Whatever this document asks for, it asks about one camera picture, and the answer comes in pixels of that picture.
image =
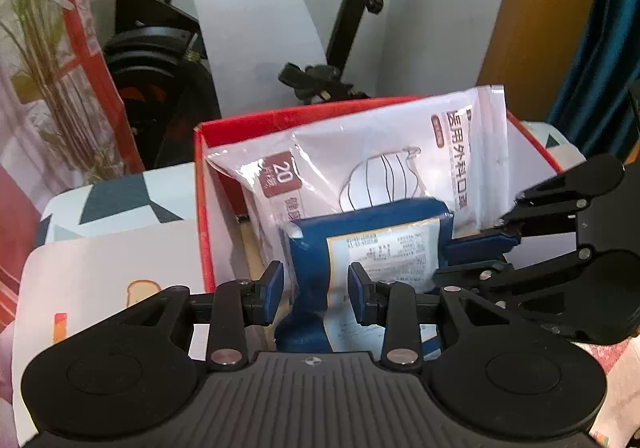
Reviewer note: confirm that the pink plant print backdrop cloth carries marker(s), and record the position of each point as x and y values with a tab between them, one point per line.
30	137

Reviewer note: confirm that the wooden door panel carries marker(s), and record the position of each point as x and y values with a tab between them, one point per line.
540	27

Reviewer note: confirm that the black exercise bike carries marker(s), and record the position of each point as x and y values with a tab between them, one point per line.
150	57

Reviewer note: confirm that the blue wipes pack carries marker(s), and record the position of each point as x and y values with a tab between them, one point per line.
310	248

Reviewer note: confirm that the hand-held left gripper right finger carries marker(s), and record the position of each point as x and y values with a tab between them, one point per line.
358	293

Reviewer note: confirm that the white mask pack brown label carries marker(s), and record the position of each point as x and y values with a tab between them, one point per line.
260	177

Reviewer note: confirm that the white face mask packet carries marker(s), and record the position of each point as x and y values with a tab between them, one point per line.
400	142

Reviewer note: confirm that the red strawberry print box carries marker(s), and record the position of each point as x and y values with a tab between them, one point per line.
220	228

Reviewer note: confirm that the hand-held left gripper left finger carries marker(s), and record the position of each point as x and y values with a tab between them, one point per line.
272	288

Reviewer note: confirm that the teal curtain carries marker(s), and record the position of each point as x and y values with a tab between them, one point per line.
600	52

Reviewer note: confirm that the white board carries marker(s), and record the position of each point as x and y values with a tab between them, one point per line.
250	17

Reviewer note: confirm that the white cartoon print tablecloth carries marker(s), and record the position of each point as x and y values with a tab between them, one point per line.
100	268

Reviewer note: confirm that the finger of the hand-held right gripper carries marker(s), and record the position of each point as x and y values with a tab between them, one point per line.
500	275
545	208

